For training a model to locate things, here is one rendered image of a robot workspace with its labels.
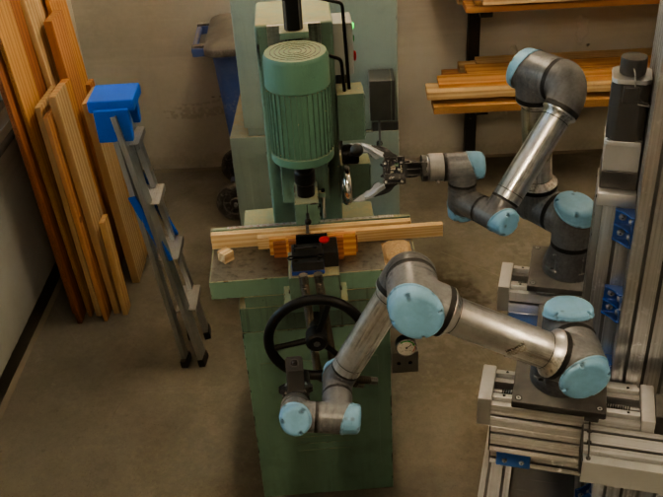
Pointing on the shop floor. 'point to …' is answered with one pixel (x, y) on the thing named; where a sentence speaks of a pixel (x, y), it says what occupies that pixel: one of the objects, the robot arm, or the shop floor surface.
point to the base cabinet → (254, 342)
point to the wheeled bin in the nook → (220, 35)
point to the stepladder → (127, 133)
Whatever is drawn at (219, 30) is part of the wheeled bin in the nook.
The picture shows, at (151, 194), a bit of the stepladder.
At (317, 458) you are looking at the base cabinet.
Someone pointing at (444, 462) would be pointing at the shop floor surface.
